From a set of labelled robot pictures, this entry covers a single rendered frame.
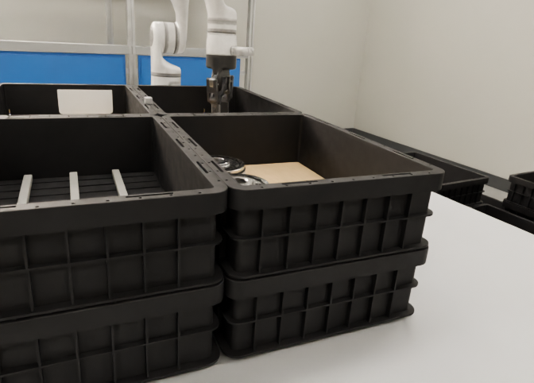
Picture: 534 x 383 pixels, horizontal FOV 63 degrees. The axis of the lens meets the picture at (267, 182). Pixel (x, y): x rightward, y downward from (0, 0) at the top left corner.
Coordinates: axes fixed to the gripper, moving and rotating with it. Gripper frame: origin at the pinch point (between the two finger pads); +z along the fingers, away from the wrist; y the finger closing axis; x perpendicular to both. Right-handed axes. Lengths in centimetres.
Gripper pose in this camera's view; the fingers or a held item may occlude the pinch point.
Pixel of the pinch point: (220, 111)
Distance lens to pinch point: 114.3
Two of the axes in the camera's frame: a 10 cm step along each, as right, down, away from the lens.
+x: 9.7, 1.3, -2.2
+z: -0.5, 9.5, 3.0
